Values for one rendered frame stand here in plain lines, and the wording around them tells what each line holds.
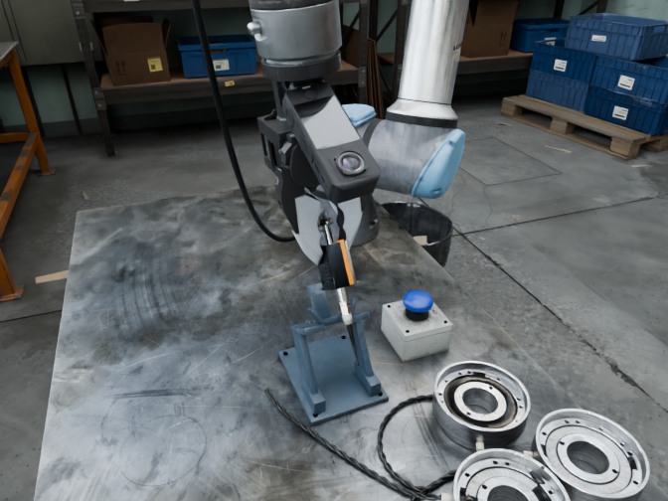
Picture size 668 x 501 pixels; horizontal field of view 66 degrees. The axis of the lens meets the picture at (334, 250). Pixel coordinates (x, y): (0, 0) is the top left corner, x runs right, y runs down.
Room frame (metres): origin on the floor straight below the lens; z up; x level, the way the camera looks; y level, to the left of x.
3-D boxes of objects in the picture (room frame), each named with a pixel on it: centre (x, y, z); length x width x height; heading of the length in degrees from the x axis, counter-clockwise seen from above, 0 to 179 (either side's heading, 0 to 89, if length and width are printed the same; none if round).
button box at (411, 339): (0.55, -0.11, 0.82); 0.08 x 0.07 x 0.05; 20
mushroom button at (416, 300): (0.55, -0.11, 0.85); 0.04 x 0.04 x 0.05
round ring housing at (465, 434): (0.41, -0.17, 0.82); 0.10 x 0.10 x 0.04
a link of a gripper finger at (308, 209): (0.48, 0.04, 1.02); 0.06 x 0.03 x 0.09; 27
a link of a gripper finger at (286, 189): (0.46, 0.03, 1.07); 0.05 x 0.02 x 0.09; 117
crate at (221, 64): (3.88, 0.84, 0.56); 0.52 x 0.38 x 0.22; 107
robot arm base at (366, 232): (0.88, -0.01, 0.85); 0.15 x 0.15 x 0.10
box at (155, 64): (3.68, 1.34, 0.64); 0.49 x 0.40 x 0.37; 115
